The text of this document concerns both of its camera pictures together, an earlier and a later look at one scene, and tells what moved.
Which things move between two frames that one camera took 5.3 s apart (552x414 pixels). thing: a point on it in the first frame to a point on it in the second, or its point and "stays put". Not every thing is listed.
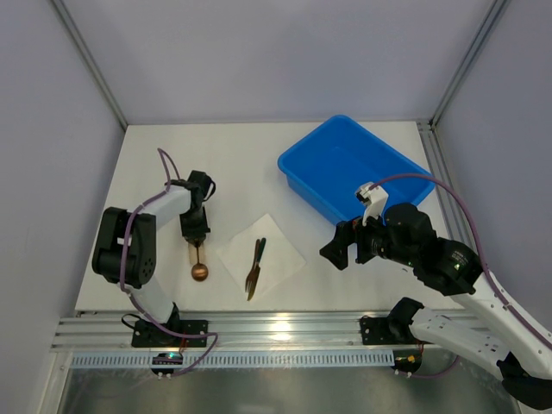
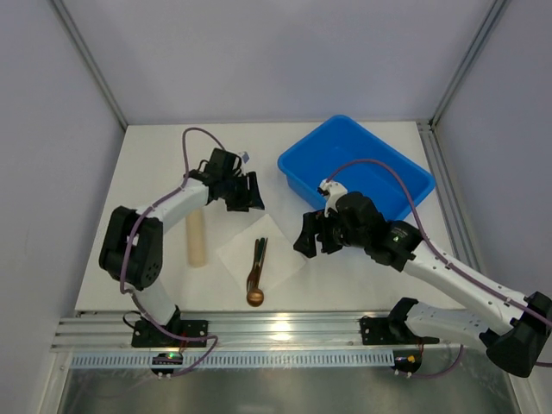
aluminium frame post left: [90, 61] stays put
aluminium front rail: [238, 330] stays put
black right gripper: [358, 241] to [323, 233]
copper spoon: [199, 271] to [255, 297]
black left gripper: [195, 232] to [241, 192]
